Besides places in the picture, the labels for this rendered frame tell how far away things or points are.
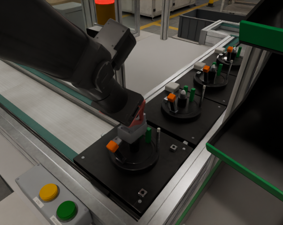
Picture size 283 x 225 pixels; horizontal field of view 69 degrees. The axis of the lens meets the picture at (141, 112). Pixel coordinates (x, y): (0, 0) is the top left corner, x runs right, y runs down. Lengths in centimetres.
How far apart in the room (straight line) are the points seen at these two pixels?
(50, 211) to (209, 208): 34
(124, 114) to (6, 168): 52
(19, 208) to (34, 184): 12
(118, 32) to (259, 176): 29
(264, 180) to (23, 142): 63
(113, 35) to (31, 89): 76
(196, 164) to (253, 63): 34
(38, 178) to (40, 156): 8
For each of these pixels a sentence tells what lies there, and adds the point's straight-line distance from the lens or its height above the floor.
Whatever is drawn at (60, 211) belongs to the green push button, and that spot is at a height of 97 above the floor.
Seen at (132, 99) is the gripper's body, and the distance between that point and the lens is 41.
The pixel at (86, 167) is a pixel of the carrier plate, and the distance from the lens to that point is 58.
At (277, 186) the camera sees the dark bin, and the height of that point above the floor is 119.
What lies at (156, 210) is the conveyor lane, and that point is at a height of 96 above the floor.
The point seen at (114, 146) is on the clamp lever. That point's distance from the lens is 48.
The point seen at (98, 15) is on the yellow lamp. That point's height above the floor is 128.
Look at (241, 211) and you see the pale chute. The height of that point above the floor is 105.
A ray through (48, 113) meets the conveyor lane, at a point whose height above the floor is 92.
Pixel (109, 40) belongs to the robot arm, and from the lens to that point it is 34.
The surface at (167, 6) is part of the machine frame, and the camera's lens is 163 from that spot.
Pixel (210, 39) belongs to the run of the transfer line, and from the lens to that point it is 163.
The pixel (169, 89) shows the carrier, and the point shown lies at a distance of 83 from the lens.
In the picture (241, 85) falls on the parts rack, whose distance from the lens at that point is 37.
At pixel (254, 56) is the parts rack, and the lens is 34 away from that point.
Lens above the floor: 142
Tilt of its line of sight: 39 degrees down
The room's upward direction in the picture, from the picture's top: straight up
